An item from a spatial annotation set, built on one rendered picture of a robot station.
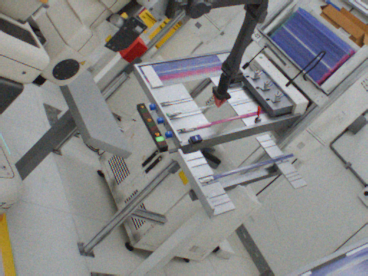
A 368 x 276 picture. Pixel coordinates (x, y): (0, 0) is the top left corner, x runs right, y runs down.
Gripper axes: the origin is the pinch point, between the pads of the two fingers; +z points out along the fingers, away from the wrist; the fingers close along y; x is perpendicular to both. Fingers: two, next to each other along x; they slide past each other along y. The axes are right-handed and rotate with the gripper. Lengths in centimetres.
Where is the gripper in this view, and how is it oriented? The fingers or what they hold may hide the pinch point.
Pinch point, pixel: (218, 105)
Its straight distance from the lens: 233.2
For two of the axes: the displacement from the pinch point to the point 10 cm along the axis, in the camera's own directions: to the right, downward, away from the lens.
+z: -2.4, 7.9, 5.6
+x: -8.5, 1.2, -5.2
